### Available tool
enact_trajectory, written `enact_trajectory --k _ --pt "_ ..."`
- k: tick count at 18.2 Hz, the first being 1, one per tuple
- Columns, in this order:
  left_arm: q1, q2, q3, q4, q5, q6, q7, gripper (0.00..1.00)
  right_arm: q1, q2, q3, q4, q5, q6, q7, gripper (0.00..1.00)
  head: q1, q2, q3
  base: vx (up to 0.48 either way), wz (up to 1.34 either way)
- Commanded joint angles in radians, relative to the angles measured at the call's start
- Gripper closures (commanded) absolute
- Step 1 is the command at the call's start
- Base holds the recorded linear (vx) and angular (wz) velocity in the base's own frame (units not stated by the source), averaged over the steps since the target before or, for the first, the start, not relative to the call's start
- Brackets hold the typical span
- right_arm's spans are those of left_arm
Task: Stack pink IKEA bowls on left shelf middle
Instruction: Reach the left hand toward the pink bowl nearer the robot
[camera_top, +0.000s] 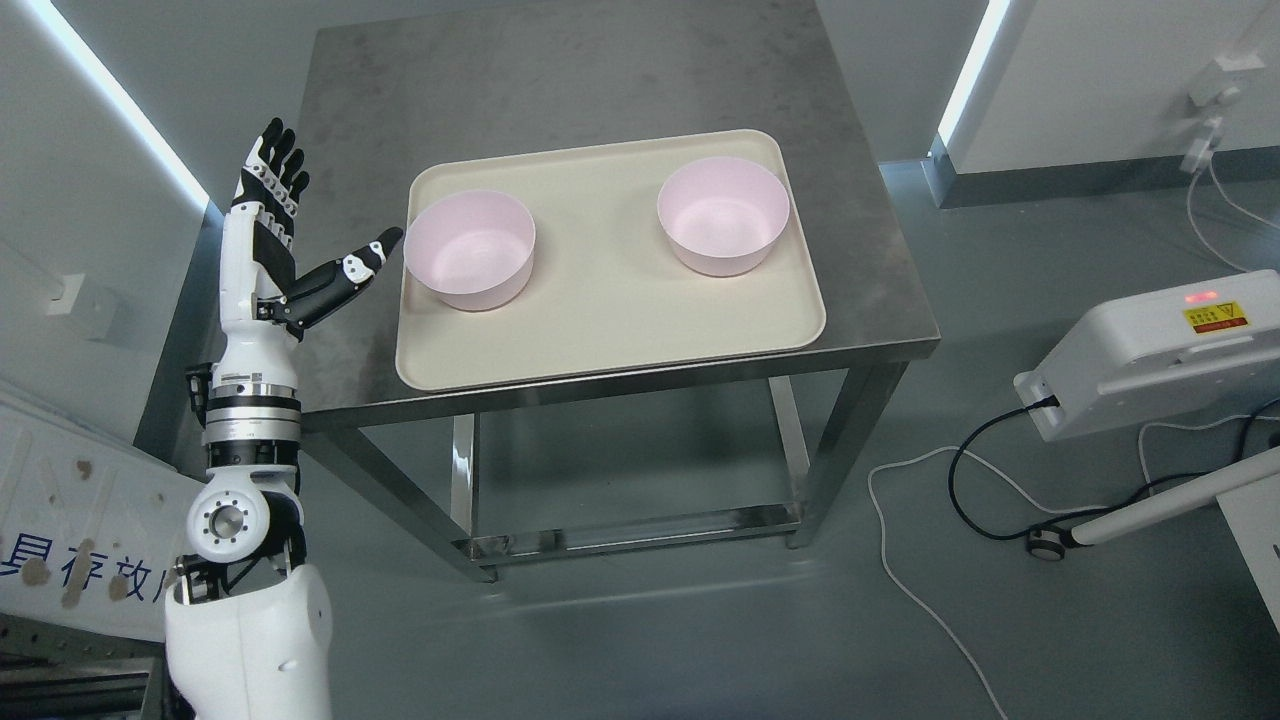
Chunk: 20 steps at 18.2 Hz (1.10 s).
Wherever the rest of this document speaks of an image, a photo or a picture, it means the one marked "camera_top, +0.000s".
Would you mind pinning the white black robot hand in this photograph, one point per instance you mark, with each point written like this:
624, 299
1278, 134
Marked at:
265, 305

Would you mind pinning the pink bowl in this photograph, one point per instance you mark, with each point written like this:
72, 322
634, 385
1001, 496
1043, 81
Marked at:
722, 215
473, 249

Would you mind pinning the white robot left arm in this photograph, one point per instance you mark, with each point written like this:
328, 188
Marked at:
248, 622

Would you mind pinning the white sign board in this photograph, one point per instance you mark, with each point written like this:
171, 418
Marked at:
90, 527

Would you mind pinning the stainless steel table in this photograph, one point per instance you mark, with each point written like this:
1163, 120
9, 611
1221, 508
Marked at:
385, 100

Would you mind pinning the cream plastic tray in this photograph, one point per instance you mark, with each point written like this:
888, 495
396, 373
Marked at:
606, 292

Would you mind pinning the white stand leg with caster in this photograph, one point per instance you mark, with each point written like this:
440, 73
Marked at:
1052, 543

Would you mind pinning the white device with warning label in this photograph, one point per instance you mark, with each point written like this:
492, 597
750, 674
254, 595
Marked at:
1155, 354

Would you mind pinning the white wall socket left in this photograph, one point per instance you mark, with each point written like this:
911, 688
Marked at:
85, 307

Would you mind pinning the white wall plug right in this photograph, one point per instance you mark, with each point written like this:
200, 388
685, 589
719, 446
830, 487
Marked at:
1214, 90

